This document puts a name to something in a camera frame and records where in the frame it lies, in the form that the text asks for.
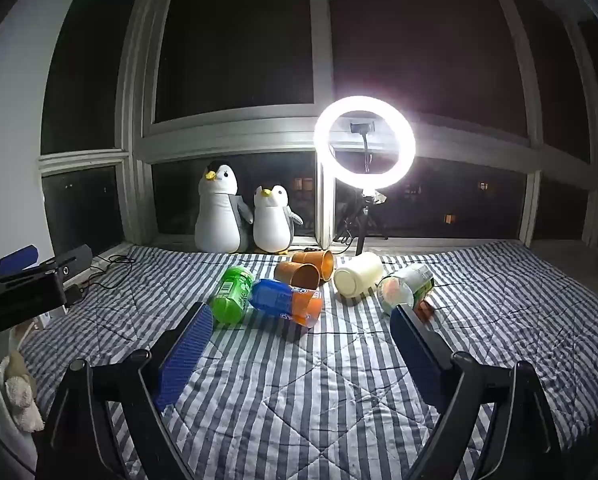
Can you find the white window frame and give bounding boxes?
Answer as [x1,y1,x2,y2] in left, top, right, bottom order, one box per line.
[38,0,598,262]

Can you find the beige fluffy cloth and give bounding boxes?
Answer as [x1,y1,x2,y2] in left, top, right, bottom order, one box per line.
[2,350,46,432]

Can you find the small orange object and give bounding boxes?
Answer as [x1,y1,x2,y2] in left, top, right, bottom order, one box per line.
[413,296,437,324]

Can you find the small penguin plush toy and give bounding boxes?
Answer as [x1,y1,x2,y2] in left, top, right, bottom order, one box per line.
[252,184,304,254]

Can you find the thin black cable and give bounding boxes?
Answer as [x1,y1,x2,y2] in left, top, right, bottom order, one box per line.
[313,305,462,337]

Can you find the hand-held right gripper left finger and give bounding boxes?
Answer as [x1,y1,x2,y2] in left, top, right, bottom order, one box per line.
[33,301,215,480]

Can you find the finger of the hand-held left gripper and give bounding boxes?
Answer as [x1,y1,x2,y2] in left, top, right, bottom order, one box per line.
[0,244,40,285]

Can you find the black tripod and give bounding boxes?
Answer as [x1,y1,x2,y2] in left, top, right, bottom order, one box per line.
[336,189,391,257]

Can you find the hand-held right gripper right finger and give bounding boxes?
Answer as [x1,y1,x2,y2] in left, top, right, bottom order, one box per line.
[389,304,564,480]

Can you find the green labelled cup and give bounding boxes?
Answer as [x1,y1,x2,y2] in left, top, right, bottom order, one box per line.
[208,265,256,324]

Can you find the black phone holder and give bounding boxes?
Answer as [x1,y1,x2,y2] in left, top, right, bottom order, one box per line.
[348,118,378,192]

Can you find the cream white cup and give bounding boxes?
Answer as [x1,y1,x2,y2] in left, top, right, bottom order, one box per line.
[333,251,384,297]

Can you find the white ring light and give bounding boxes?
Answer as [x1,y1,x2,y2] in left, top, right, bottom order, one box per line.
[313,95,418,194]

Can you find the clear cup with green label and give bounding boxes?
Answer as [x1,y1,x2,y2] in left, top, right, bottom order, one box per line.
[377,263,436,315]

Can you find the large penguin plush toy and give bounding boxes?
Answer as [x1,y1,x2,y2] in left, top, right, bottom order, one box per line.
[194,160,255,253]

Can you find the blue and orange cup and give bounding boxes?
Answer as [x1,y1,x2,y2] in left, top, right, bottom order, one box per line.
[248,278,324,329]

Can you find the blue striped blanket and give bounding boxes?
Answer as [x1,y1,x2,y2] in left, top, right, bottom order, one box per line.
[18,239,598,480]

